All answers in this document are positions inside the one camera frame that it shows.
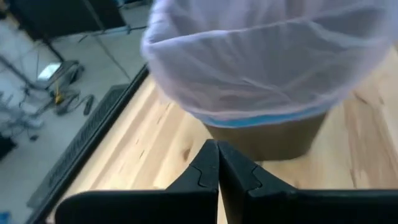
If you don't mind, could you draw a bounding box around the grey metal stand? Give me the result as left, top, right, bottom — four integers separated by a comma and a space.
0, 40, 85, 93

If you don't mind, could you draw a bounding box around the grey plastic trash bin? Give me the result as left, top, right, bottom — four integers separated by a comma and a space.
203, 112, 328, 162

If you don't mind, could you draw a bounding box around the black side table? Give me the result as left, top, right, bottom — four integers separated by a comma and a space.
7, 0, 127, 43

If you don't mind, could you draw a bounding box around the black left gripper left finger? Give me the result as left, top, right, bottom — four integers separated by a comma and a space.
55, 139, 220, 224

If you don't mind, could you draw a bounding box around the blue plastic bag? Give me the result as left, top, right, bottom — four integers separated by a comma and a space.
141, 0, 398, 129

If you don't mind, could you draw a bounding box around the yellow floor cable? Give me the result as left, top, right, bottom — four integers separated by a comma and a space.
53, 83, 63, 105

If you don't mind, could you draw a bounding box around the thin black stand pole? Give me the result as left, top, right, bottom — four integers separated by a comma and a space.
80, 0, 133, 81

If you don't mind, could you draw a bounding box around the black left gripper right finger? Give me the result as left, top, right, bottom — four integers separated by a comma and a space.
219, 142, 398, 224

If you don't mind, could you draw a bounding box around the black floor cable tangle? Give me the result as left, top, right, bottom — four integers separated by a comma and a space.
54, 89, 96, 117

